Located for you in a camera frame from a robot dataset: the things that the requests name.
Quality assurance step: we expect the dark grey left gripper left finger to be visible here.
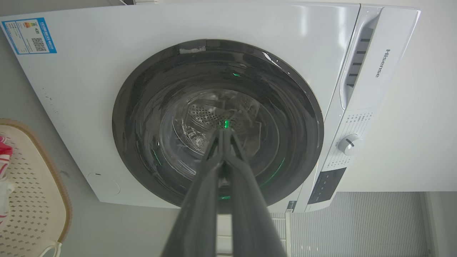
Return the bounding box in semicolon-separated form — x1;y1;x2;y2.
161;128;225;257

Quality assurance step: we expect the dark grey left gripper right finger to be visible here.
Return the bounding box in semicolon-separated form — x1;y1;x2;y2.
224;128;287;257

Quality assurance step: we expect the beige perforated laundry basket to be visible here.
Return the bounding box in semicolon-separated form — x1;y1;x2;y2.
0;119;72;257

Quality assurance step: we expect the dark round washing machine door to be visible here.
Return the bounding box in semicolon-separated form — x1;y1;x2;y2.
112;39;325;208

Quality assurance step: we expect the white washing machine control knob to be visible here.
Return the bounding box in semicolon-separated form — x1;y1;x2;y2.
338;134;363;156

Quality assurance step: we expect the white Hisense washing machine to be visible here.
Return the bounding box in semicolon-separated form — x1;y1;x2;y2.
0;3;421;214

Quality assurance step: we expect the red and white striped garment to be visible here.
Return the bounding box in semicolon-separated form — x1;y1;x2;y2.
0;135;13;179

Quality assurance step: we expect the blue energy label sticker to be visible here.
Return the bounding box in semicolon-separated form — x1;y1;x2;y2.
1;17;57;55

